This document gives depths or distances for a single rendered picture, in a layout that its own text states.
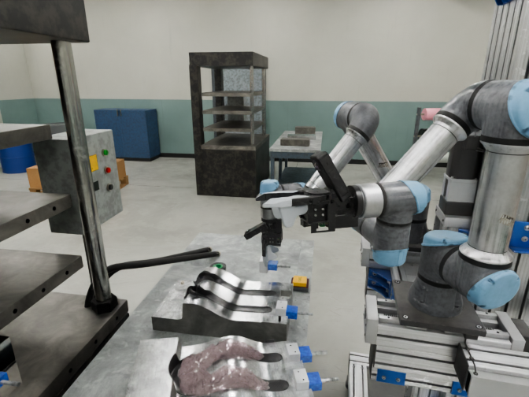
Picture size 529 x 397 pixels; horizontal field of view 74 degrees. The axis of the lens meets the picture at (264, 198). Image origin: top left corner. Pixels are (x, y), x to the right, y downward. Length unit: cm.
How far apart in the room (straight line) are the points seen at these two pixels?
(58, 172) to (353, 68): 663
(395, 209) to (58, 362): 119
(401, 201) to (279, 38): 706
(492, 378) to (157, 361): 91
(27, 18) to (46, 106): 884
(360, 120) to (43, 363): 138
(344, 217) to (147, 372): 71
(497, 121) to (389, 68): 684
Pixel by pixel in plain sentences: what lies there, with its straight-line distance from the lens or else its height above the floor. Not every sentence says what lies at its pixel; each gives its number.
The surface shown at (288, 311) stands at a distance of 132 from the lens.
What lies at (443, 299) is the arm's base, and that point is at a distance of 116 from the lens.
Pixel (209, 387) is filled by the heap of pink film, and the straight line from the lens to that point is 109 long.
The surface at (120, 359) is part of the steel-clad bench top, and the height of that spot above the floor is 80.
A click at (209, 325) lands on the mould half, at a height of 85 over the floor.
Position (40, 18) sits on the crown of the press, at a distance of 128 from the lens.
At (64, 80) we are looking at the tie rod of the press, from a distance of 139.
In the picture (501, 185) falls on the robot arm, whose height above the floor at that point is 146.
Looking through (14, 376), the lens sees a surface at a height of 83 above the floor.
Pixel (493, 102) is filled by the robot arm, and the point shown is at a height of 164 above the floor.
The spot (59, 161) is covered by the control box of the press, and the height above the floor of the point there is 138.
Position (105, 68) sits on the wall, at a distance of 905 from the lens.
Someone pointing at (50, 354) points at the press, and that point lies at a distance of 152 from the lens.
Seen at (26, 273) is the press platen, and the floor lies 104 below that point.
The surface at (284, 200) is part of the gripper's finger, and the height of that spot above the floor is 147.
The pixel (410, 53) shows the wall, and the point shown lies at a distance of 779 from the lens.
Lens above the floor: 168
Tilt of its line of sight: 18 degrees down
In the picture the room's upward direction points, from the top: straight up
